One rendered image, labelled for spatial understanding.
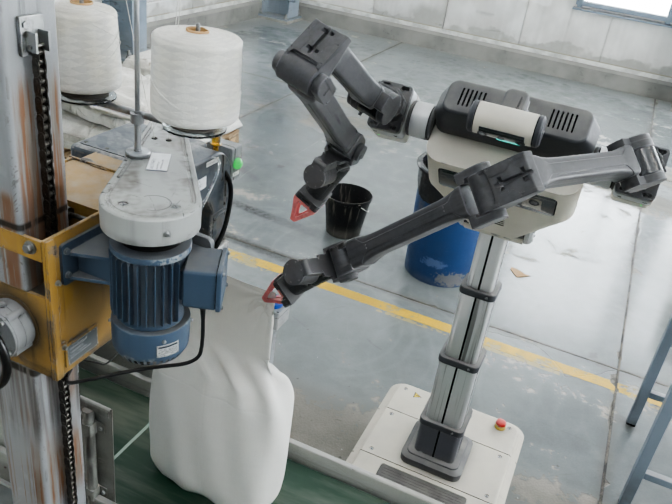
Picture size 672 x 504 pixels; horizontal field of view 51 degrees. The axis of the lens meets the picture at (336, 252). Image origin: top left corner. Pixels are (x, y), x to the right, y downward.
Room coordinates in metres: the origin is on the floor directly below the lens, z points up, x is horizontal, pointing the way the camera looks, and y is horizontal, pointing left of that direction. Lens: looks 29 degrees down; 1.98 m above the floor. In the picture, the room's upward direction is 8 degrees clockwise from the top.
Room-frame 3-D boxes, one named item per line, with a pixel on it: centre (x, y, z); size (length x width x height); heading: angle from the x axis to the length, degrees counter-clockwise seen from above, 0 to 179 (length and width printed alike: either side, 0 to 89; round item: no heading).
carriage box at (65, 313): (1.24, 0.56, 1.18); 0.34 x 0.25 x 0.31; 160
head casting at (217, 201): (1.57, 0.47, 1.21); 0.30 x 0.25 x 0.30; 70
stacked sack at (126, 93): (4.23, 1.32, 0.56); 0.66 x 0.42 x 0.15; 160
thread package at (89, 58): (1.36, 0.54, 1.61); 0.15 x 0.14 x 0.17; 70
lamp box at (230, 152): (1.67, 0.32, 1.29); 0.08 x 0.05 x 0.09; 70
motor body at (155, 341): (1.13, 0.34, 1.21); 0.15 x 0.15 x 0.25
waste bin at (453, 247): (3.57, -0.60, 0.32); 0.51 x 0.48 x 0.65; 160
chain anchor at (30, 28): (1.12, 0.53, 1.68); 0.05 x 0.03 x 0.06; 160
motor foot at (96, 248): (1.12, 0.43, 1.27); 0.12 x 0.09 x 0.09; 160
